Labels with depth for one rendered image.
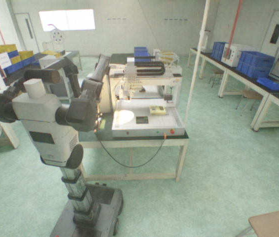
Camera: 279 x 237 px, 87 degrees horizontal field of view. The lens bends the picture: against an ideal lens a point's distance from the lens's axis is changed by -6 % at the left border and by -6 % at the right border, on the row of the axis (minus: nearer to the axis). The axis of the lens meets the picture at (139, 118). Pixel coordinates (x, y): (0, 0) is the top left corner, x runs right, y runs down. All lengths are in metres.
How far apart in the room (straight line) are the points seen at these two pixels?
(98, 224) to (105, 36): 8.11
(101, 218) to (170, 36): 8.32
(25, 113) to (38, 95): 0.10
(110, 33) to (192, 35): 4.13
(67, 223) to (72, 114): 1.23
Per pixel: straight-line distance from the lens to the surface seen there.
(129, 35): 8.66
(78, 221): 1.67
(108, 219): 1.66
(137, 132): 1.54
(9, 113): 0.95
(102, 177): 2.04
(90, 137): 1.64
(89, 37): 8.92
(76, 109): 0.71
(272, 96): 3.28
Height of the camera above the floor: 1.78
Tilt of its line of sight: 34 degrees down
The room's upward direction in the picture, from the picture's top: straight up
